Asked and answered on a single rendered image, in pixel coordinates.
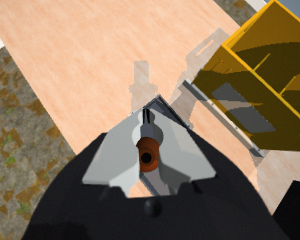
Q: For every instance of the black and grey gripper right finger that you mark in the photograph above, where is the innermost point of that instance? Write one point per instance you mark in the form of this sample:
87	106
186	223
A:
184	156

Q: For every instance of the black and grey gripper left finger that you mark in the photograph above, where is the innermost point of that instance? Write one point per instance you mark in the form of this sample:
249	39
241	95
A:
111	159

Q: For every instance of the yellow divided crate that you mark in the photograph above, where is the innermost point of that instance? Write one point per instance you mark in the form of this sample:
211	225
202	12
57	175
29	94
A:
270	121

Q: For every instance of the brown glass bottle with blue label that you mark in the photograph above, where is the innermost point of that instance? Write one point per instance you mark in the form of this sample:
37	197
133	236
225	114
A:
148	152

